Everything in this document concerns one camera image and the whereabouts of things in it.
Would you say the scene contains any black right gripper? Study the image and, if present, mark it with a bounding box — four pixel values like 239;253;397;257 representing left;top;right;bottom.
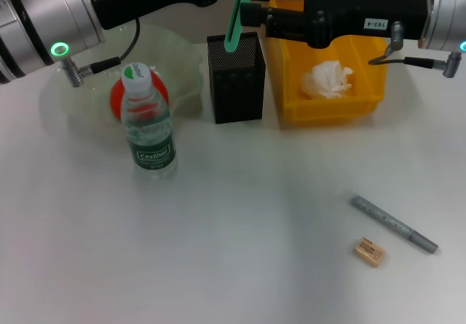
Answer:
240;0;429;50

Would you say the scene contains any white paper ball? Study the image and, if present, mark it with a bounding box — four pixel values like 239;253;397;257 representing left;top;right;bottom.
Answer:
300;60;356;100

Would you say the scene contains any clear green-label water bottle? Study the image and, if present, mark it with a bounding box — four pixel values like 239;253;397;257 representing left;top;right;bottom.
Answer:
119;63;179;180

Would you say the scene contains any gray marker pen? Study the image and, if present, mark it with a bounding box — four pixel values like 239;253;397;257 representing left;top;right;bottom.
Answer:
348;194;439;255

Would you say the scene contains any beige eraser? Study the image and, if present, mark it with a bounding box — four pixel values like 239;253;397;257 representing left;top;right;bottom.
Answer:
352;237;387;267

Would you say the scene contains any black mesh pen holder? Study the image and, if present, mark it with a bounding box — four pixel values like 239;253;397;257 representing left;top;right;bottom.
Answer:
206;31;266;125

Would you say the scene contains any translucent glass fruit plate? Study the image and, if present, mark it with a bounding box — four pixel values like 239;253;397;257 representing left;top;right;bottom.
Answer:
39;23;205;139

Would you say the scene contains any yellow plastic bin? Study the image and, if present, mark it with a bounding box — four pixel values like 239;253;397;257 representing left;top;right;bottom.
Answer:
264;0;390;127

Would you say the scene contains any left gripper signal cable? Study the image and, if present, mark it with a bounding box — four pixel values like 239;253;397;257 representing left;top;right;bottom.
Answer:
60;17;142;88

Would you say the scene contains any gripper signal cable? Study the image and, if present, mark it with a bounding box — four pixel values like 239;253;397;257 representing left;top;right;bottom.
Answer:
60;17;142;88
367;20;462;79

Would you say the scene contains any right gripper signal cable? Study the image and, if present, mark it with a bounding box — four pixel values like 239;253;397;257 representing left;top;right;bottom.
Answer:
367;20;462;79

